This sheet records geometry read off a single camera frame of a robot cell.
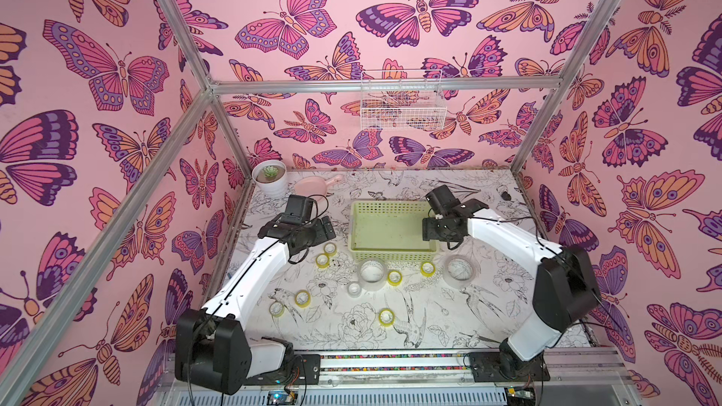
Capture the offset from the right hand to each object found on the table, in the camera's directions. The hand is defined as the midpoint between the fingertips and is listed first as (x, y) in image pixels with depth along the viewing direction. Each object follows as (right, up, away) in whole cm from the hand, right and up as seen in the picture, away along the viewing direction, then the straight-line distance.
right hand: (429, 234), depth 89 cm
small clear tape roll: (-24, -17, -2) cm, 29 cm away
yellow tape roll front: (-14, -24, -6) cm, 28 cm away
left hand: (-33, +2, -4) cm, 33 cm away
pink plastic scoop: (-42, +17, +28) cm, 53 cm away
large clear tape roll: (+11, -13, +2) cm, 17 cm away
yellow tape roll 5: (-47, -22, -5) cm, 52 cm away
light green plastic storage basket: (-11, -1, +14) cm, 18 cm away
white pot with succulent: (-56, +19, +16) cm, 61 cm away
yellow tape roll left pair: (-35, -10, +5) cm, 37 cm away
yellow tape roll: (-11, -14, +1) cm, 18 cm away
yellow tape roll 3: (-33, -6, +8) cm, 34 cm away
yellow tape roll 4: (-39, -19, -4) cm, 44 cm away
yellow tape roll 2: (0, -12, +3) cm, 12 cm away
